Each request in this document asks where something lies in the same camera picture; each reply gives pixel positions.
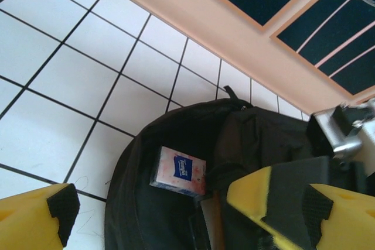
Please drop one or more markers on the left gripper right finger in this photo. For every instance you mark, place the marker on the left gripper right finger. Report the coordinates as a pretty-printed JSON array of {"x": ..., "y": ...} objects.
[{"x": 351, "y": 223}]

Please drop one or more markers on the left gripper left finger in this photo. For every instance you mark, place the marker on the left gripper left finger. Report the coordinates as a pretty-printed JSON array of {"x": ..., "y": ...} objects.
[{"x": 26, "y": 223}]

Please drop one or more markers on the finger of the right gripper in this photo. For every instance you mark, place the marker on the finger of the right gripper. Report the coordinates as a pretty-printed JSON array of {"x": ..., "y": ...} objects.
[{"x": 249, "y": 191}]

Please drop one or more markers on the black backpack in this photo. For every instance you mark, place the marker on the black backpack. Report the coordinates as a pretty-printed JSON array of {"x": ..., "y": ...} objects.
[{"x": 263, "y": 133}]

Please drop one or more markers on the purple white card packet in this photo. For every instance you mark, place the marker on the purple white card packet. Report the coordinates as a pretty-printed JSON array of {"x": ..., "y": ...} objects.
[{"x": 178, "y": 171}]

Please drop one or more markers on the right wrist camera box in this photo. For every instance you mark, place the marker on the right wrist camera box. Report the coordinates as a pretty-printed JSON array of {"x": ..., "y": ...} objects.
[{"x": 337, "y": 133}]

